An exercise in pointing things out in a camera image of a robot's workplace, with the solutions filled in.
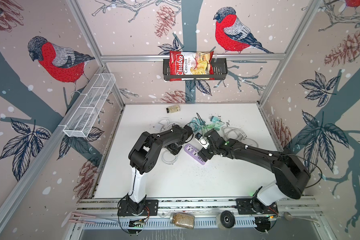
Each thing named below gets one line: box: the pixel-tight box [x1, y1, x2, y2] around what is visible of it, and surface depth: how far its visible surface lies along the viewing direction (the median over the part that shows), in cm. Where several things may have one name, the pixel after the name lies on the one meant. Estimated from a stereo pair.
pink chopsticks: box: [68, 212, 96, 224], surface depth 72 cm
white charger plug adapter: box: [154, 123, 164, 132], surface depth 106 cm
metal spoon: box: [282, 211, 319, 223], surface depth 72 cm
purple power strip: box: [184, 143, 206, 165], surface depth 94 cm
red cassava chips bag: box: [169, 50, 215, 82], surface depth 90 cm
